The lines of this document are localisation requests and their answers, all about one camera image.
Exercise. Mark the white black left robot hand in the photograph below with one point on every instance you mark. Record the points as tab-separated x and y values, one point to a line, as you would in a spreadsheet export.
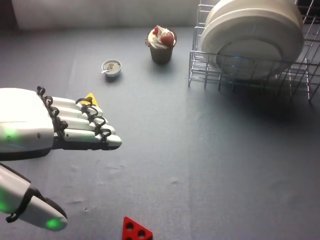
25	120

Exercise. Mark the yellow triangle block with holes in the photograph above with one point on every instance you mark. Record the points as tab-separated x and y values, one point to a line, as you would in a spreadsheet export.
92	96

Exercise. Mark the small white spoon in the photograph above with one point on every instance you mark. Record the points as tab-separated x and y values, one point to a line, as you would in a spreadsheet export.
106	71

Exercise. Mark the small white bowl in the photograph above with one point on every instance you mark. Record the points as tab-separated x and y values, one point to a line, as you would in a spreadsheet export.
113	75

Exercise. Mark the cupcake with cream and strawberries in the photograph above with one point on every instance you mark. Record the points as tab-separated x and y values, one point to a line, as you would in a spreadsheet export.
160	52

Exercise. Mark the red triangle block with holes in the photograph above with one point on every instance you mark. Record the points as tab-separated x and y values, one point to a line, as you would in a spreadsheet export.
136	226

